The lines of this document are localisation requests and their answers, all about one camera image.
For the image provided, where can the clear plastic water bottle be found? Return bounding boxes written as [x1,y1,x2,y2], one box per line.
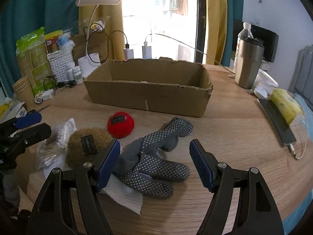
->
[233,22,252,74]

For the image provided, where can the cardboard box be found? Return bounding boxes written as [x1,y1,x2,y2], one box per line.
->
[84,57,214,118]

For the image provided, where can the clear bag of cotton swabs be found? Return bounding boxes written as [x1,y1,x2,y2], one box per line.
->
[37,120,77,170]

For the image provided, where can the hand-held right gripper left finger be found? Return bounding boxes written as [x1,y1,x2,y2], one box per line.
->
[29,139,121,235]

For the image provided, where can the black handled scissors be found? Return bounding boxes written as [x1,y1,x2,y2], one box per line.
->
[27,104,51,115]

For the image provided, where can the large white pill bottle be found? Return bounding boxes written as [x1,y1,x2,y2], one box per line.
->
[72,66,84,84]

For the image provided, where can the yellow sponge in bag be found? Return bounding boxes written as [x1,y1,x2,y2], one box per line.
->
[269,89,305,126]

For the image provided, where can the black appliance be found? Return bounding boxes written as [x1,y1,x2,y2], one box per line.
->
[232,20,279,63]

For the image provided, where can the brown paper bag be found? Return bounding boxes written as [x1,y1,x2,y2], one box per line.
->
[71,33,109,63]

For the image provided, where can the white paper towel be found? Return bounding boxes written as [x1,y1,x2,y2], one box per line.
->
[99,176,143,214]

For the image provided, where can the stack of paper cups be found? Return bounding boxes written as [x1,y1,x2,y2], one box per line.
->
[12,75,35,112]

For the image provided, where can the stainless steel tumbler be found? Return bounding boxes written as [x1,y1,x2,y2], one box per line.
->
[235,38,265,89]

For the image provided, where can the white charging cable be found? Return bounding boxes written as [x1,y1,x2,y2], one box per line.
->
[144,33,236,77]

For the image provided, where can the white cabinet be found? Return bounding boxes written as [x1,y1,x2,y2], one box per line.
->
[260,59,275,71]

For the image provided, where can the white power adapter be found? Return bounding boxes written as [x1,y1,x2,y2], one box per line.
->
[41,89,55,101]

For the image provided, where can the white phone cable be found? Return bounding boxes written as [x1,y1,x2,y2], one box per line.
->
[290,127,309,161]

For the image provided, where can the small black flashlight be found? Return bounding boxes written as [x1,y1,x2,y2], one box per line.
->
[57,80,76,88]

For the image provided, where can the white charger with black plug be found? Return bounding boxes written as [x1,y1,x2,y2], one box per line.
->
[123,43,134,60]

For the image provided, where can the black charging cable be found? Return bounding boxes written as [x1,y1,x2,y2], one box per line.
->
[84,26,130,64]

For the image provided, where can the yellow curtain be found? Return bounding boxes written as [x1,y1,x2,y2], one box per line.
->
[79,0,124,61]
[204,0,229,65]

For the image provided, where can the grey padded headboard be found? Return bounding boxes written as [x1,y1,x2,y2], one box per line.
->
[289,46,313,96]

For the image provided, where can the grey dotted work glove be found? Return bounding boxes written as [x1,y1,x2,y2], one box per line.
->
[112,137,190,197]

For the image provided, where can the white lidded container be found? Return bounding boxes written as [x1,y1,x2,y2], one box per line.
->
[253,69,279,98]

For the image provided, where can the red plush ball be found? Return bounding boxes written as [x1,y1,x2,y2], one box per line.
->
[107,112,135,139]

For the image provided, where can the black window frame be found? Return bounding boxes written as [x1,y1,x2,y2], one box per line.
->
[197,0,207,64]

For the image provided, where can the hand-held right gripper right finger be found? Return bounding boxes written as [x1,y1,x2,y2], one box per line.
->
[189,139,285,235]

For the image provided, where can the brown plush ball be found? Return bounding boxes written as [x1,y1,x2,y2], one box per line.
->
[66,127,115,169]

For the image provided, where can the white perforated basket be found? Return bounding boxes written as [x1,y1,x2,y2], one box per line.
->
[47,51,75,82]

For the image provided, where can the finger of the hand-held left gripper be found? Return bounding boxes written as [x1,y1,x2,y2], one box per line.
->
[0,111,42,136]
[10,123,52,153]

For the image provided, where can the yellow red box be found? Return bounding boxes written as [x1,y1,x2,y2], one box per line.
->
[45,31,63,54]

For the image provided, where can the grey knitted sock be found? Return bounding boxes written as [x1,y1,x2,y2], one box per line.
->
[140,117,193,152]

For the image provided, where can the teal curtain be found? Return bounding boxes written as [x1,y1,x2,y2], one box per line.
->
[225,0,244,66]
[0,0,81,98]

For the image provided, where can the clear bag with small items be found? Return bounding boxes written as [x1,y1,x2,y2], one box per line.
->
[84,17,110,33]

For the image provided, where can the green snack package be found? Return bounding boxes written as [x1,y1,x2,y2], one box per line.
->
[16,27,57,96]

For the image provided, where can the blue white mask pack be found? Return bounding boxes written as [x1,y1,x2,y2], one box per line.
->
[57,35,75,52]

